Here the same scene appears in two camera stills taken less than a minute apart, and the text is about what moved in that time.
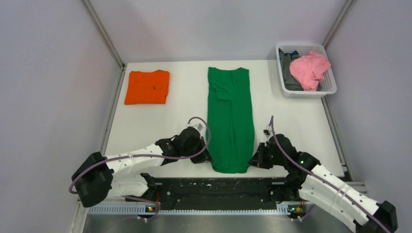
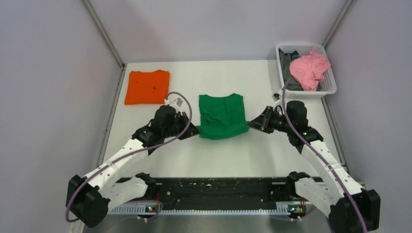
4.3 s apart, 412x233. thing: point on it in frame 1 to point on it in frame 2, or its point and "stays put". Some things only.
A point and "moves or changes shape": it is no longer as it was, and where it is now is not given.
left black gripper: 205,157 to 191,130
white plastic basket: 328,85 stays put
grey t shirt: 290,84 stays put
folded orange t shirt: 147,88 stays put
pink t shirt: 308,70 stays put
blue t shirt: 294,55 stays put
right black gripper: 258,159 to 262,123
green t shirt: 231,119 moves or changes shape
